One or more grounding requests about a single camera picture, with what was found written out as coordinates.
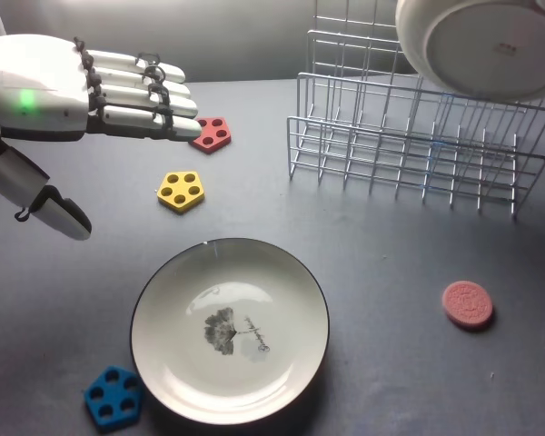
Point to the blue pentagon block with holes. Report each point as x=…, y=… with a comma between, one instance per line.
x=113, y=399

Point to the grey table cloth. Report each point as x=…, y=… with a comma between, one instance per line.
x=413, y=372

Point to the white backdrop sheet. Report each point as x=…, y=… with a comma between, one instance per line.
x=231, y=36

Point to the white plate central leaf print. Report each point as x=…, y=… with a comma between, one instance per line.
x=236, y=363

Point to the red pentagon block with holes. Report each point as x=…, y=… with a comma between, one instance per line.
x=213, y=136

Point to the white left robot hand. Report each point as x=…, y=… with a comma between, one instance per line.
x=32, y=86

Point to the pink sandwich cookie toy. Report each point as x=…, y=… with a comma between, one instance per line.
x=467, y=303

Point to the yellow pentagon block with holes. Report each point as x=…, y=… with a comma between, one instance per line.
x=181, y=190

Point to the white plate two leaf prints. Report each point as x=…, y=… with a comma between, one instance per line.
x=481, y=50

